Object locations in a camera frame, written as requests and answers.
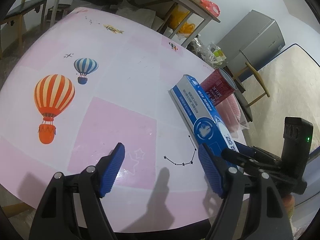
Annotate blue toothpaste box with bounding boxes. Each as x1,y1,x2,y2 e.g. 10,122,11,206
170,75,239,157

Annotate cardboard box with trash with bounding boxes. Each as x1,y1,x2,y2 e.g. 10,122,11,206
187,37,227,68

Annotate person's hand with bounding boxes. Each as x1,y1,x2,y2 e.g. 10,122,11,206
282,194,295,218

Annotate wooden chair near fridge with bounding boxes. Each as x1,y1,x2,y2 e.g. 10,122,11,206
223,62,270,122

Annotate white mattress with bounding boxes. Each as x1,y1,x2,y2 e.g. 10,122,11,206
244,44,319,155

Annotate red milk cup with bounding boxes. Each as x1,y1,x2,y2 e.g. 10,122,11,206
201,68,238,106

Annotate grey refrigerator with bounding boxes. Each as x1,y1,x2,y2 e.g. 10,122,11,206
217,10,285,72

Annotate red plastic bag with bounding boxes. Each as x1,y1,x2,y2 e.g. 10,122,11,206
200,0,220,17

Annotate yellow plastic bag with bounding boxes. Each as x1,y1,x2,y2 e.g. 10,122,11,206
170,4,197,36

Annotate wooden chair black seat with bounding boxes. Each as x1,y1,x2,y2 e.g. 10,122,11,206
1,0,48,55

